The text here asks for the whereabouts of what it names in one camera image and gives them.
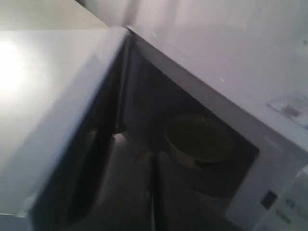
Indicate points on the white microwave door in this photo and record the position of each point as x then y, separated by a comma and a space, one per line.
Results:
62, 166

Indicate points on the cream ceramic bowl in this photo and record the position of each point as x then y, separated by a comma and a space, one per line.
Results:
195, 141

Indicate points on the white microwave oven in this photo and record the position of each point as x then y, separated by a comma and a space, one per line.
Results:
248, 64

